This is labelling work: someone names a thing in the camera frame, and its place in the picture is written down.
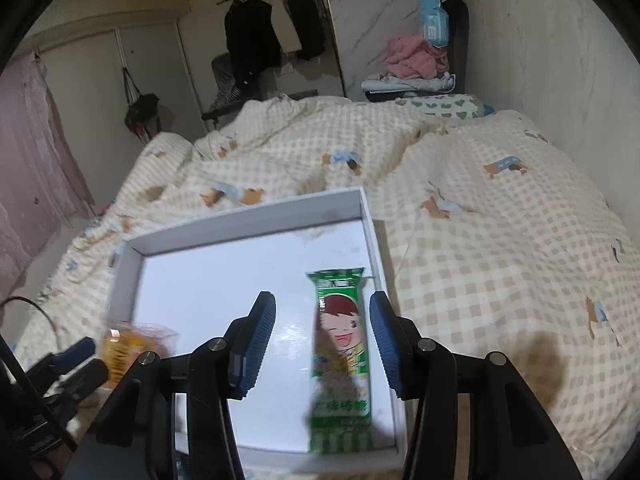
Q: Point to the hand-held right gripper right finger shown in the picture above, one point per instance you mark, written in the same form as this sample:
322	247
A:
384	345

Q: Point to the white cardboard box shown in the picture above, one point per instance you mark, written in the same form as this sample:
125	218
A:
210	285

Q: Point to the black hanging bag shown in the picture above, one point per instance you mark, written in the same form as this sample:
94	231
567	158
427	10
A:
141	107

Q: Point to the stack of folded clothes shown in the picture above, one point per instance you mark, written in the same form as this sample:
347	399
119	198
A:
407	86

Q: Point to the packaged bread bun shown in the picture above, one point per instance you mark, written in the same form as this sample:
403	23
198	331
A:
130	350

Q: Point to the blue tissue pack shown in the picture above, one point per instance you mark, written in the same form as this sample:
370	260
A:
433	22

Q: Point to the striped garment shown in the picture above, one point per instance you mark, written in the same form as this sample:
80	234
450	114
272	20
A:
224	82

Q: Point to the pink curtain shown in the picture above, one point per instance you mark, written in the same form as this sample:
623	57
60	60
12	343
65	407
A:
35	160

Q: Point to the long black hanging garment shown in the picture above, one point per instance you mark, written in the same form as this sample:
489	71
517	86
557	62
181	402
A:
250	35

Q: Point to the short black hanging garment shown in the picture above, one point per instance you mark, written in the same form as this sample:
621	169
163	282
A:
306	22

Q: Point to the heart print pillow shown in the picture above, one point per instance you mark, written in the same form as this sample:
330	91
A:
445	106

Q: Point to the checkered bear print blanket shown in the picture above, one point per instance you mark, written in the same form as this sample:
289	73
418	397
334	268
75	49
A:
475	260

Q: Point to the green snack packet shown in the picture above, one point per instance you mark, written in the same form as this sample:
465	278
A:
340	360

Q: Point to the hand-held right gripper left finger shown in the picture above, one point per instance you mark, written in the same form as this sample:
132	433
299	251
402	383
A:
256	340

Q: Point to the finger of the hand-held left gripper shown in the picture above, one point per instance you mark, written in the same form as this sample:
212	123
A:
72	352
85	377

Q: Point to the pink cloth pile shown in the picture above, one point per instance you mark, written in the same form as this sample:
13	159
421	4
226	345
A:
415	57

